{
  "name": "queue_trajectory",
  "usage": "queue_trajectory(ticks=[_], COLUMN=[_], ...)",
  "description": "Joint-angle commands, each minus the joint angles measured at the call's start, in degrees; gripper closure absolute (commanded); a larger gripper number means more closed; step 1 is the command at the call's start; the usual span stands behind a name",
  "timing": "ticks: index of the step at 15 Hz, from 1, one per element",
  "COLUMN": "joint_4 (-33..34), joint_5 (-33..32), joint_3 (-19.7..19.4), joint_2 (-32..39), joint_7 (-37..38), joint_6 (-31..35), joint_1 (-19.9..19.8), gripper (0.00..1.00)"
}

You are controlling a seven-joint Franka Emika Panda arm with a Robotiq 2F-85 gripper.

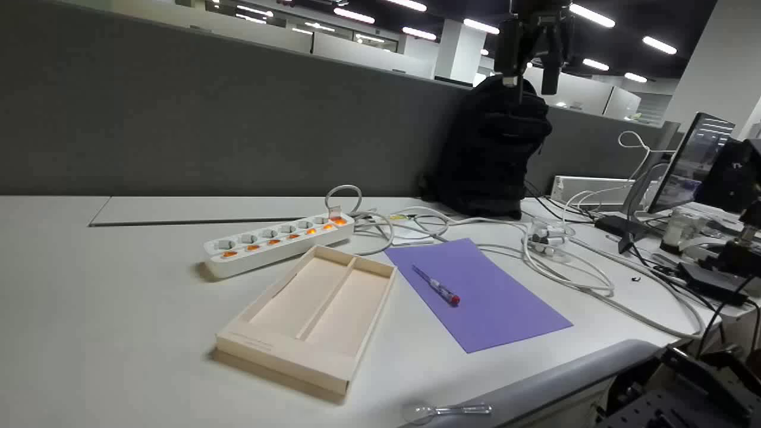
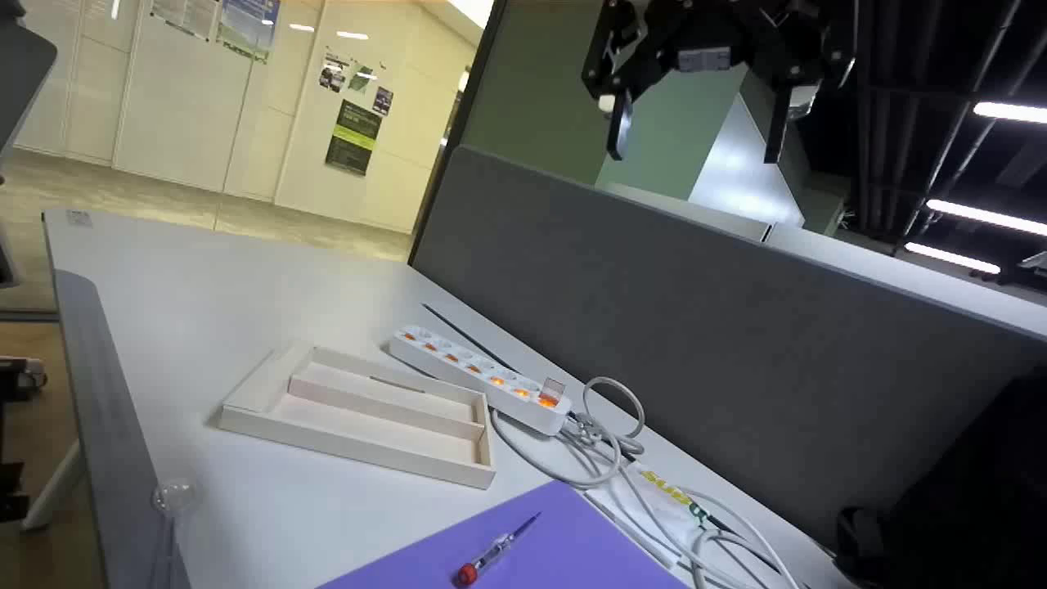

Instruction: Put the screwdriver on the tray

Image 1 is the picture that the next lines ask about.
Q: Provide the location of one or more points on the black adapter box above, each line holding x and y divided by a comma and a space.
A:
615, 224

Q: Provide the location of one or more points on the small white jar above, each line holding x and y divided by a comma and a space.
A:
675, 232

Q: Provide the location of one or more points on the black equipment on desk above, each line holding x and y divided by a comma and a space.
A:
734, 178

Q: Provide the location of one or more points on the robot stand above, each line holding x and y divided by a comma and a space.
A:
678, 398

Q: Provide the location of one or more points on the white power strip orange switches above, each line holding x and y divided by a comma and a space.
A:
279, 246

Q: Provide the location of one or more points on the purple paper sheet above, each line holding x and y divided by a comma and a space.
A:
493, 303

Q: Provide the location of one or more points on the long white box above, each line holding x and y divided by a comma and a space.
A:
585, 187

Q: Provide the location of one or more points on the screwdriver with red cap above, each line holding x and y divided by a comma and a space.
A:
439, 288

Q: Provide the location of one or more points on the cream wooden tray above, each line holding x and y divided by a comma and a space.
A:
309, 321

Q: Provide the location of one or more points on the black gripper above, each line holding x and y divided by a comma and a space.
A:
538, 10

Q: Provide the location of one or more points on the clear plastic spoon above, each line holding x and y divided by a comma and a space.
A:
419, 412

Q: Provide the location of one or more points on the monitor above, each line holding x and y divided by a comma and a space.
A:
689, 160

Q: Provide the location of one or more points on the grey office partition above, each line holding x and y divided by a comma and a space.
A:
238, 113

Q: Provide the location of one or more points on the black backpack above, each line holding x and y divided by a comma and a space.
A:
490, 154

